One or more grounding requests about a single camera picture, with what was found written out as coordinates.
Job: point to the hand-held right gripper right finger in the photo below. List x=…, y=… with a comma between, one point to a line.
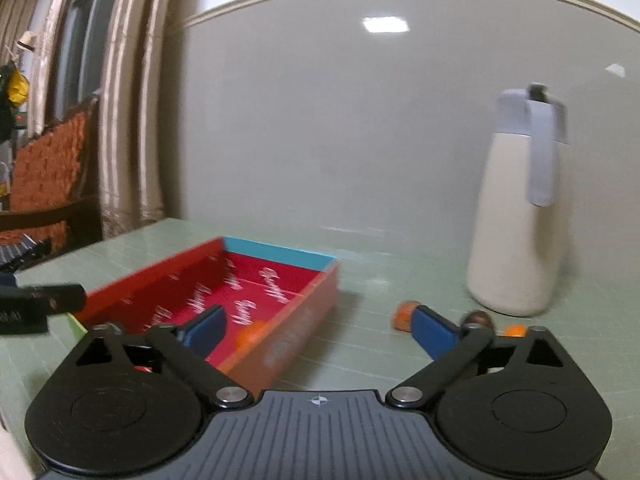
x=435, y=332

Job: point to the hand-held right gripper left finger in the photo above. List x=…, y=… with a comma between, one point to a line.
x=207, y=327

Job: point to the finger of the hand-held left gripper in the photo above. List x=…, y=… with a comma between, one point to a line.
x=25, y=252

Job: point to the small orange fruit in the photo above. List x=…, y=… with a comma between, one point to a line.
x=515, y=330
x=250, y=334
x=404, y=316

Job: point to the dark brown round fruit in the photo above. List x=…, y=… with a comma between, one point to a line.
x=475, y=319

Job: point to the colourful cardboard box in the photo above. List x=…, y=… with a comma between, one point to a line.
x=280, y=305

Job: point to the orange upholstered wooden chair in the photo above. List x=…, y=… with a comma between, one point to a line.
x=50, y=175

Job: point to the green grid cutting mat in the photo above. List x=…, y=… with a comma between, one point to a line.
x=370, y=280

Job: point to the cream thermos jug grey lid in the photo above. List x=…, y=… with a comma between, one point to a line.
x=520, y=210

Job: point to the yellow cloth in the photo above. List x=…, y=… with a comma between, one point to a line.
x=19, y=85

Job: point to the beige satin curtain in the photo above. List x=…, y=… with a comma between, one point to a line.
x=47, y=50
x=130, y=110

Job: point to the straw hat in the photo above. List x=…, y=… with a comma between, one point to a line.
x=26, y=41

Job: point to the window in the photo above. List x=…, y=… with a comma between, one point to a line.
x=82, y=35

